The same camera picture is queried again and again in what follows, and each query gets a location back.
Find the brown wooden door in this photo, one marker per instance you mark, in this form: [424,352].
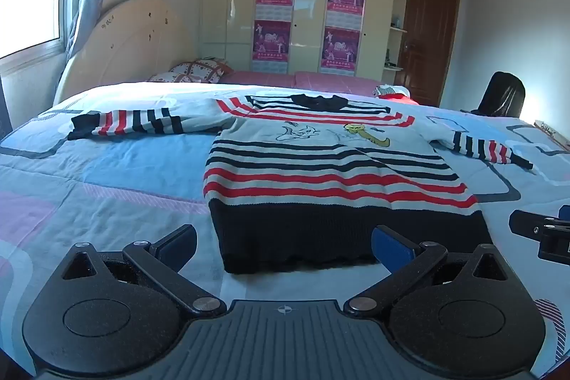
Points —
[434,41]

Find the black office chair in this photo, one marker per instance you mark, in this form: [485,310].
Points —
[501,95]

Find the striped knit sweater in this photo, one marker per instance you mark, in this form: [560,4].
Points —
[311,166]

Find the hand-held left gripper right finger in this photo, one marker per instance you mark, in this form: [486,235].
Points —
[391,247]

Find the cream corner shelf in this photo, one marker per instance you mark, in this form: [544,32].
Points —
[398,28]

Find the red and white clothes pile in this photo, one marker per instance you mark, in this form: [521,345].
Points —
[394,91]

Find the cream wooden headboard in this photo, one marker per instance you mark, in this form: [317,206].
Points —
[133,41]

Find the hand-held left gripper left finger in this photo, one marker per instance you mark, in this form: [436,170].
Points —
[178,247]

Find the pink bedsheet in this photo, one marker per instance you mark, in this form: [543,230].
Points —
[267,78]

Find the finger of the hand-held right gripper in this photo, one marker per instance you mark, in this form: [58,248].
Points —
[564,213]
[525,224]

